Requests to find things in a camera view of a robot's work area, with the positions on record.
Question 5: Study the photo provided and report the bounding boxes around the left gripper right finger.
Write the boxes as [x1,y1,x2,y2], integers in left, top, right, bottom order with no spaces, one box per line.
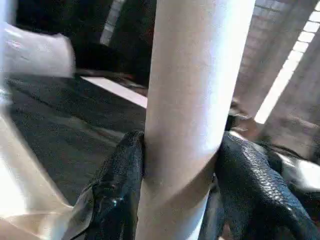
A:
[199,131,320,240]

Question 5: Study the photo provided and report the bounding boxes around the white plastic table top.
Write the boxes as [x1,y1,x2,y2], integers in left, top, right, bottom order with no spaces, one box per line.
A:
[0,74,78,240]

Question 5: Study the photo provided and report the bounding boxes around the white flat board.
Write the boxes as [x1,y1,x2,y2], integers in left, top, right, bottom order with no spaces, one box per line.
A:
[79,75,149,110]

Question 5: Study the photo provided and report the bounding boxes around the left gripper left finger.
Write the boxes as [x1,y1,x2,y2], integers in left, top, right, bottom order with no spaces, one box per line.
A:
[67,129,146,240]

